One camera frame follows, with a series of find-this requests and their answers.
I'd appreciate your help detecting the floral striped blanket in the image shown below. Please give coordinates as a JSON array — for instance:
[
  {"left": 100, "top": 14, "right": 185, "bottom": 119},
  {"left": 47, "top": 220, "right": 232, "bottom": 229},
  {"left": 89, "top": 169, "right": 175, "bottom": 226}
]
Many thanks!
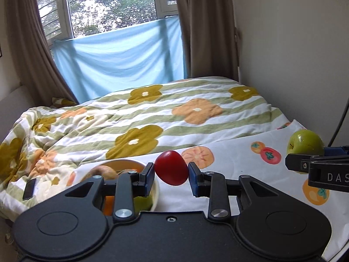
[{"left": 0, "top": 77, "right": 291, "bottom": 220}]

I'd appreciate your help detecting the beige upholstered headboard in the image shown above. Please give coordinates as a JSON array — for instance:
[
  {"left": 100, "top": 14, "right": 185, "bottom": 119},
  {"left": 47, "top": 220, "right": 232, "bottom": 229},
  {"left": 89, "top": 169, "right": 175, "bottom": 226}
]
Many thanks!
[{"left": 0, "top": 84, "right": 36, "bottom": 145}]

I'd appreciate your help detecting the green apple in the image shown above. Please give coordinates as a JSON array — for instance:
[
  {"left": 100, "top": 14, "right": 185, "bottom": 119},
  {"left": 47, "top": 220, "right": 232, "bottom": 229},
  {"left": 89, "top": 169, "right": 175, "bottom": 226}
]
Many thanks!
[{"left": 286, "top": 129, "right": 325, "bottom": 174}]

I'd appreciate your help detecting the cream oval bowl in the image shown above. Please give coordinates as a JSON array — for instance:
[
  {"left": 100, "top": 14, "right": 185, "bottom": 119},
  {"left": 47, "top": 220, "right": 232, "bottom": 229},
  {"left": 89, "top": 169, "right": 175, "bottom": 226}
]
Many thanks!
[{"left": 90, "top": 159, "right": 160, "bottom": 213}]

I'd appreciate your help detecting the black phone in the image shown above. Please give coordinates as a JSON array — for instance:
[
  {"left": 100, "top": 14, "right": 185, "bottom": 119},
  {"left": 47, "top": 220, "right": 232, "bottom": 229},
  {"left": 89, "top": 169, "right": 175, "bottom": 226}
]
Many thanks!
[{"left": 22, "top": 179, "right": 37, "bottom": 201}]

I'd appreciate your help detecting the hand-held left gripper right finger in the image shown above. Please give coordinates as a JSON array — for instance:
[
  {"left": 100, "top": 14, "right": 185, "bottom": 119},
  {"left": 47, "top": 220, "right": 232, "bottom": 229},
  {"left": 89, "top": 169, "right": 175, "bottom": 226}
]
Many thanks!
[{"left": 188, "top": 162, "right": 276, "bottom": 219}]

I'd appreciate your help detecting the small red tomato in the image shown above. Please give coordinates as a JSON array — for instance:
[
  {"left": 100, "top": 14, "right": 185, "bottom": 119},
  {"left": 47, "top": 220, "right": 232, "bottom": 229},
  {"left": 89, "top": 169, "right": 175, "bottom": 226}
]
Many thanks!
[{"left": 154, "top": 150, "right": 189, "bottom": 186}]

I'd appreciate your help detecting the brown curtain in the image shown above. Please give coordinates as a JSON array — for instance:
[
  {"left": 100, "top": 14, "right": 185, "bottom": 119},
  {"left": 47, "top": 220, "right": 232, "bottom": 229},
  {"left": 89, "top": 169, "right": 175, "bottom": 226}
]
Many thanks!
[
  {"left": 173, "top": 0, "right": 242, "bottom": 84},
  {"left": 4, "top": 0, "right": 79, "bottom": 107}
]

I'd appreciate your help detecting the window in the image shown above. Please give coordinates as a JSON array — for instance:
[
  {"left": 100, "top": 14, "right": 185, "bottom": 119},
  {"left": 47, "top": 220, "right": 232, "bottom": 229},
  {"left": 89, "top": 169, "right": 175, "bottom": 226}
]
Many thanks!
[{"left": 35, "top": 0, "right": 179, "bottom": 50}]

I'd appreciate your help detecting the light blue cloth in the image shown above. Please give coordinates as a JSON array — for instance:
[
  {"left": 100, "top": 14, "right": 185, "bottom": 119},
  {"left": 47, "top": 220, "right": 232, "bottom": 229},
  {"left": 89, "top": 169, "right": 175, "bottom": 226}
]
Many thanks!
[{"left": 53, "top": 15, "right": 188, "bottom": 101}]

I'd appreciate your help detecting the green fruit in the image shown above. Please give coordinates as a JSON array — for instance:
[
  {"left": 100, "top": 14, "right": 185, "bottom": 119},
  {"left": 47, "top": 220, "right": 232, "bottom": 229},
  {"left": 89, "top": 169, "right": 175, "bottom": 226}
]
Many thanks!
[{"left": 133, "top": 196, "right": 154, "bottom": 212}]

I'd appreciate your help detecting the white fruit-print cloth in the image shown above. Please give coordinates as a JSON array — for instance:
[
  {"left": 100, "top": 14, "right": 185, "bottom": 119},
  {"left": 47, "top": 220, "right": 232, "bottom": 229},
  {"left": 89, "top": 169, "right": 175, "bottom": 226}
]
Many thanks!
[{"left": 68, "top": 119, "right": 349, "bottom": 261}]

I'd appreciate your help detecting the floral pillow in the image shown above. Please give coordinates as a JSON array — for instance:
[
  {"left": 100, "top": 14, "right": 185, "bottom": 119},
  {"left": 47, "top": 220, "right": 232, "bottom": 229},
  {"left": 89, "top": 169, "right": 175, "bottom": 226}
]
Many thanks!
[{"left": 51, "top": 97, "right": 78, "bottom": 109}]

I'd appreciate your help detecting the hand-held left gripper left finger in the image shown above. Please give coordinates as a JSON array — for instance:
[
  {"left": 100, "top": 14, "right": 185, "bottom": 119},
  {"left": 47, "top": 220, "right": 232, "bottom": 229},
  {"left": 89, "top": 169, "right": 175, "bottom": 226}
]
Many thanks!
[{"left": 65, "top": 163, "right": 156, "bottom": 222}]

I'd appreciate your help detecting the black cable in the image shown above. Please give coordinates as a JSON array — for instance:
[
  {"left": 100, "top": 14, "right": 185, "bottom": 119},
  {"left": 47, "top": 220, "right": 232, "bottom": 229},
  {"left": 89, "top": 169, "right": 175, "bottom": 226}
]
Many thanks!
[{"left": 327, "top": 68, "right": 349, "bottom": 148}]

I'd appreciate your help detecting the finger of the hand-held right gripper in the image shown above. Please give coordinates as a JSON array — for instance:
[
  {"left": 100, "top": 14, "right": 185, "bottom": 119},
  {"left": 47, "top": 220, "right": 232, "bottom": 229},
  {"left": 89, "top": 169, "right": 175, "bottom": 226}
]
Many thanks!
[
  {"left": 323, "top": 146, "right": 349, "bottom": 157},
  {"left": 285, "top": 153, "right": 326, "bottom": 175}
]

